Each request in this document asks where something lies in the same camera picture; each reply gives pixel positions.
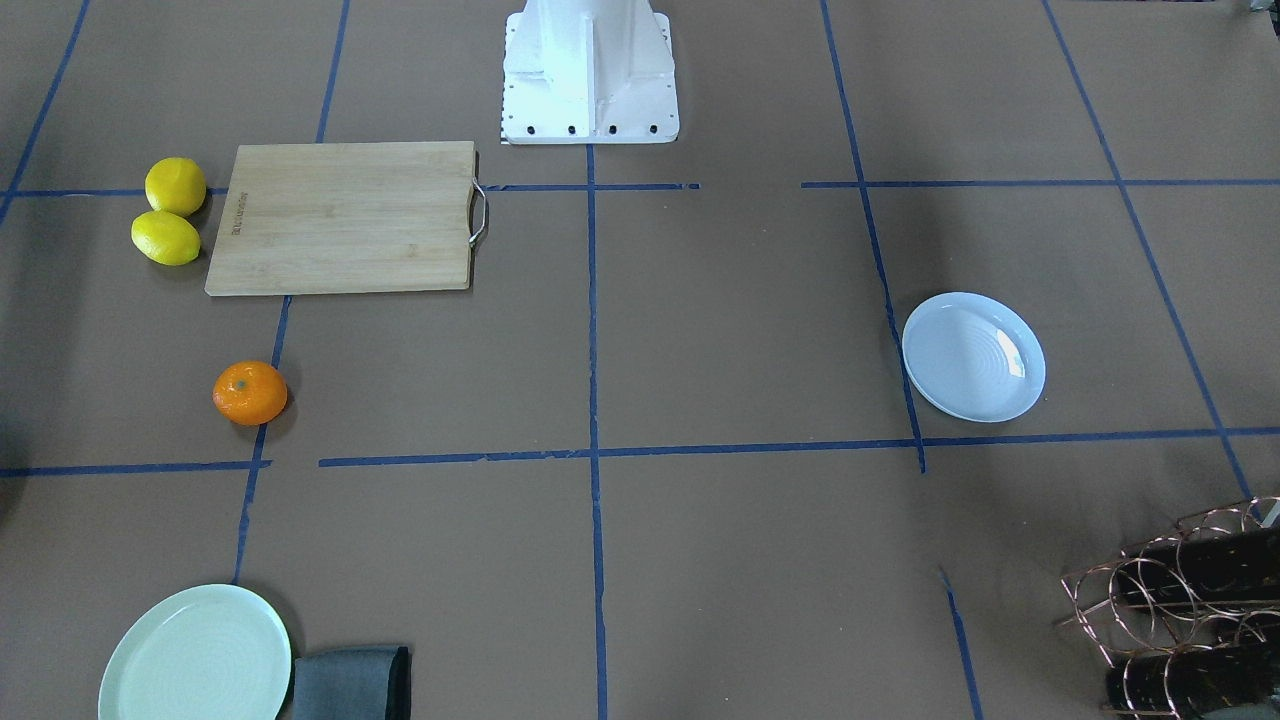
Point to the light blue plate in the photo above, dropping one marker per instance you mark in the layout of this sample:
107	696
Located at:
973	357

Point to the light green plate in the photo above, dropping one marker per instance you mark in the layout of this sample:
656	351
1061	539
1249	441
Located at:
214	651

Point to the wooden cutting board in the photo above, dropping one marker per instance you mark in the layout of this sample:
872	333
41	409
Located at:
321	218

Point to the orange fruit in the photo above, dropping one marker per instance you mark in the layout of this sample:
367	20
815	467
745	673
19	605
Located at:
250	393

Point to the folded grey cloth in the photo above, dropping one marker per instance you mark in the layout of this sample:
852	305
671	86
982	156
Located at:
355	682

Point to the lower yellow lemon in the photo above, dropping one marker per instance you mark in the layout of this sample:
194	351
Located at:
165	238

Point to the yellow lemon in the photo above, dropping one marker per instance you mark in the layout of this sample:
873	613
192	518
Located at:
165	238
176	185

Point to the upper yellow lemon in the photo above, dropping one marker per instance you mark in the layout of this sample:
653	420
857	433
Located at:
176	185

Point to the dark glass wine bottle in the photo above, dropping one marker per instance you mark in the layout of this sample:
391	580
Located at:
1230	572

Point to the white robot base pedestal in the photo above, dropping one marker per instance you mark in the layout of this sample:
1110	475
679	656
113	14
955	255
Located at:
588	72

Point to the copper wire bottle rack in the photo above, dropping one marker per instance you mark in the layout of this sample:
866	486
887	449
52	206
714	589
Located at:
1186	622

